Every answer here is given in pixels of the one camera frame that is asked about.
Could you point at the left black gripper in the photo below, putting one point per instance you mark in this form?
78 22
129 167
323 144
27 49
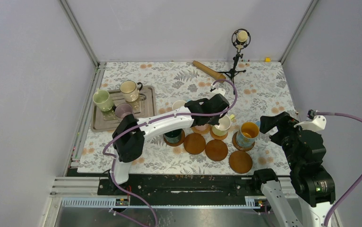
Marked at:
215 120

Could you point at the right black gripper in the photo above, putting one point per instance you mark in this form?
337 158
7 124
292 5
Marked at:
284 121

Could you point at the woven rattan coaster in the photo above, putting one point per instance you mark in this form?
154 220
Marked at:
203 129

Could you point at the yellow-green mug white inside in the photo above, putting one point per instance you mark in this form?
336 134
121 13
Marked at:
221 129

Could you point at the light cork coaster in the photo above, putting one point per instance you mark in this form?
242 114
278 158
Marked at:
214 136

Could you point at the glossy brown coaster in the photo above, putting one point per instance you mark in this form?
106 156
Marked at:
181 142

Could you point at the light blue mug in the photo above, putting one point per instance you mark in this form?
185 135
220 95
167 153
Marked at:
178 104

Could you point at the dark green mug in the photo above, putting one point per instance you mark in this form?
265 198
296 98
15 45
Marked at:
174 136

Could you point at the dark scuffed brown coaster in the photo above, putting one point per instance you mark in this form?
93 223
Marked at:
239 147

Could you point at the blue mug orange inside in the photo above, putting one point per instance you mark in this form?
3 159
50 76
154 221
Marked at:
246 136

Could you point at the beige mug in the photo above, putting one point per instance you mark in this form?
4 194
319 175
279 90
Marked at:
130 90

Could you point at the mauve purple mug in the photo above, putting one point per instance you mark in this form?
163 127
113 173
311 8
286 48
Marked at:
123 110

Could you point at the light green mug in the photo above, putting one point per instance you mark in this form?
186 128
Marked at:
102 100

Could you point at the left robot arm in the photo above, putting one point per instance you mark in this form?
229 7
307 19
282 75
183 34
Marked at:
131 134

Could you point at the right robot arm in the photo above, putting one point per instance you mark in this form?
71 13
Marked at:
304 150

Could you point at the wooden rolling pin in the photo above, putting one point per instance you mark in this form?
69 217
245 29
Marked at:
208 71

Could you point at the floral patterned table mat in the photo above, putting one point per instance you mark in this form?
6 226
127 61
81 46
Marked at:
262 90

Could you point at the metal serving tray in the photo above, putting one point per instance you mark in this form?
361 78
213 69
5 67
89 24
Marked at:
144 107

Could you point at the microphone on black tripod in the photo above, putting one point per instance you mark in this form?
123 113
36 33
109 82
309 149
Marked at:
241 38

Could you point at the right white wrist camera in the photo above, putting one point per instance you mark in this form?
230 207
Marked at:
315 123

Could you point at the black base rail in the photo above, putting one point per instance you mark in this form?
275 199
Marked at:
186 190

